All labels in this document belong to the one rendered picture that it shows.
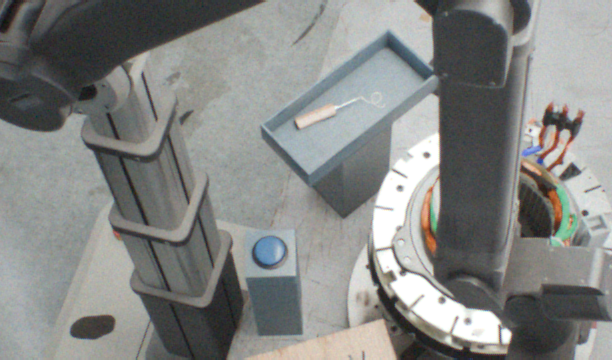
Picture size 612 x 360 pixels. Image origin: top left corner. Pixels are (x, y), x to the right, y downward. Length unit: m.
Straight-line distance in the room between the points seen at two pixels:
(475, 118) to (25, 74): 0.31
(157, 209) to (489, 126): 0.98
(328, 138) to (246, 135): 1.19
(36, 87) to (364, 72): 0.94
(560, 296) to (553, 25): 1.15
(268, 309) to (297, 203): 0.26
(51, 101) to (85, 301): 1.61
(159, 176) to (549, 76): 0.77
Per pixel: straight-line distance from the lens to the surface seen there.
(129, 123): 1.44
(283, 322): 1.72
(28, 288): 2.74
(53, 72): 0.80
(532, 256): 0.96
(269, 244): 1.54
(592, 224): 1.45
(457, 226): 0.86
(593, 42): 2.06
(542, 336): 1.03
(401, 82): 1.68
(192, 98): 2.88
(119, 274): 2.42
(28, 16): 0.84
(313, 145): 1.63
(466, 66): 0.61
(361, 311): 1.76
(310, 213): 1.85
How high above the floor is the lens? 2.46
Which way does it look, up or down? 64 degrees down
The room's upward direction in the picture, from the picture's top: 5 degrees counter-clockwise
